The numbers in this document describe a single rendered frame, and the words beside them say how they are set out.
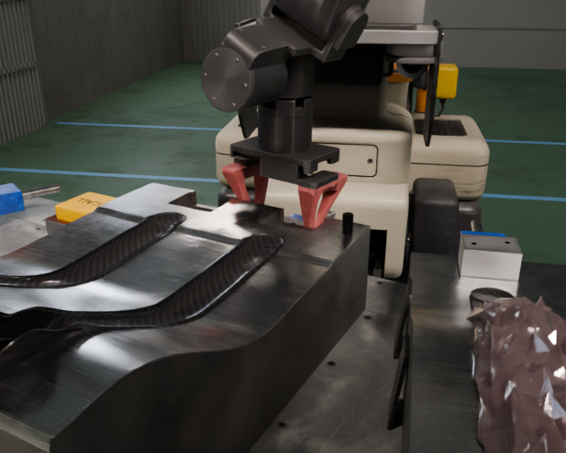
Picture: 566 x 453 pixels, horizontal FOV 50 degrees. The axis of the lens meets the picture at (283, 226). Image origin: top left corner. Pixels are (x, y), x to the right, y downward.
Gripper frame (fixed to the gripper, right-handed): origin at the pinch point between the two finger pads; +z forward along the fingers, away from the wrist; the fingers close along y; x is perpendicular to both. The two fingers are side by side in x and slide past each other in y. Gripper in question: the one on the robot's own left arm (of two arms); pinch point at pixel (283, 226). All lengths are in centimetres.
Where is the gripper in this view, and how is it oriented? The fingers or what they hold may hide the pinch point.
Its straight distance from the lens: 68.2
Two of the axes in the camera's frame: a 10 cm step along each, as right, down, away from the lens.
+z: -0.2, 9.2, 3.8
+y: 8.1, 2.4, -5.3
